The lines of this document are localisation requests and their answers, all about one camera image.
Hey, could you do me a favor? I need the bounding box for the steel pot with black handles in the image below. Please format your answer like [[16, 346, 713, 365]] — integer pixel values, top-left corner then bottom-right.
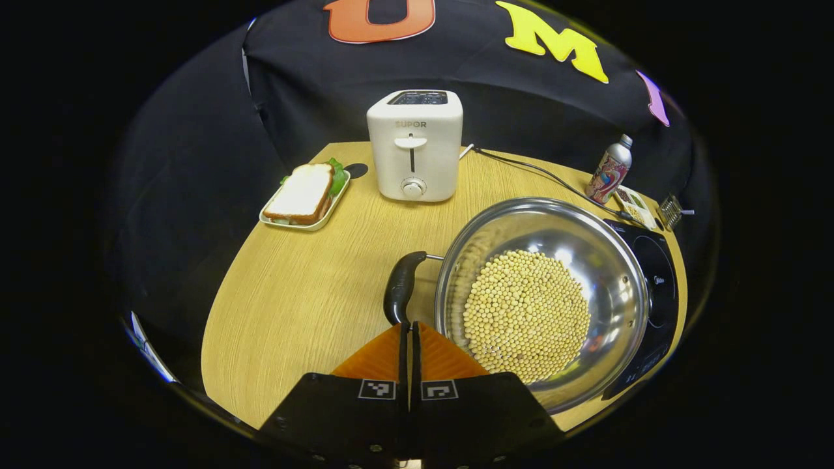
[[383, 197, 652, 415]]

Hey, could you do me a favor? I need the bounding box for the white toaster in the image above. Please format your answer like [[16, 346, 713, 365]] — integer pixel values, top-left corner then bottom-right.
[[366, 89, 465, 203]]

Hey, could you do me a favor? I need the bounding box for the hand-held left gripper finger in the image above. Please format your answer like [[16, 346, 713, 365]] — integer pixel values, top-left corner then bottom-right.
[[259, 320, 411, 469], [410, 320, 566, 469]]

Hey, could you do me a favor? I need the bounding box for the silver printed bottle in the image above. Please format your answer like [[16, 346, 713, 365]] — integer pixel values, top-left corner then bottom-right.
[[584, 134, 634, 205]]

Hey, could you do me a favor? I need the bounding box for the pile of soybeans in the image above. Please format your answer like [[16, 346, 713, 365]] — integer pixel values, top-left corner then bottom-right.
[[461, 249, 592, 385]]

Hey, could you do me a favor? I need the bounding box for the white blue banner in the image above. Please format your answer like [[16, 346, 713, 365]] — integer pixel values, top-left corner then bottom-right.
[[124, 311, 178, 385]]

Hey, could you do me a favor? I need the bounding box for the black backdrop cloth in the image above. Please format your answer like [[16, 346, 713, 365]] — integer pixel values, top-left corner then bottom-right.
[[108, 0, 695, 385]]

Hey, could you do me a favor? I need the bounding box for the black and white power cable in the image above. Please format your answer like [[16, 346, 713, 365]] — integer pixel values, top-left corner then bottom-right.
[[459, 143, 636, 222]]

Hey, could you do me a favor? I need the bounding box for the white rectangular tray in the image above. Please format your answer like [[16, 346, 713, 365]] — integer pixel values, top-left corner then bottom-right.
[[259, 171, 351, 232]]

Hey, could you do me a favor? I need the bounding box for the black induction cooktop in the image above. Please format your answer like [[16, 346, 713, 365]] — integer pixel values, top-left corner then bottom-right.
[[599, 218, 680, 401]]

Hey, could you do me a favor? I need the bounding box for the white printed packet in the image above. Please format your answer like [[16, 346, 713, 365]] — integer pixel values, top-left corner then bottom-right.
[[614, 185, 659, 230]]

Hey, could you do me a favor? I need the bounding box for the sandwich with lettuce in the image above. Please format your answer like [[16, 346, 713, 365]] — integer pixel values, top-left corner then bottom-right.
[[264, 157, 349, 226]]

